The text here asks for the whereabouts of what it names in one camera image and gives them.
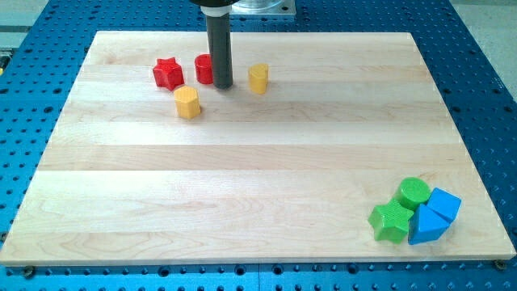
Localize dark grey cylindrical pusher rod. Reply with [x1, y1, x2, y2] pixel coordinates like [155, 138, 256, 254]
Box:
[191, 0, 238, 90]

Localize blue cube block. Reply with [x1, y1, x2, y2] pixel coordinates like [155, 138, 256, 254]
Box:
[427, 188, 462, 223]

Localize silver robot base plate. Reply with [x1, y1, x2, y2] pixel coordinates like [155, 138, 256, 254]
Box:
[231, 0, 296, 16]

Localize light wooden board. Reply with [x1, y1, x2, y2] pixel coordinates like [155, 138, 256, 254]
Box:
[1, 31, 515, 266]

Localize blue triangle block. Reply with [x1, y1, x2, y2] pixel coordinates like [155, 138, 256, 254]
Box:
[408, 205, 450, 245]

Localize green cylinder block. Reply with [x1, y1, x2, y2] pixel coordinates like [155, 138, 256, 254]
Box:
[394, 177, 431, 211]

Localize red cylinder block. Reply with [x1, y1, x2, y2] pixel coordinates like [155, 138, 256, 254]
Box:
[194, 54, 213, 85]

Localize green star block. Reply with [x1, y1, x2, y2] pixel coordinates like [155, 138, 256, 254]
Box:
[368, 199, 414, 244]

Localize red star block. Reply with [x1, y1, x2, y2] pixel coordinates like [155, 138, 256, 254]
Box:
[153, 57, 185, 91]

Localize yellow hexagon block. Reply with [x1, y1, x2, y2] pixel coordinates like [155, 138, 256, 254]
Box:
[174, 86, 201, 119]

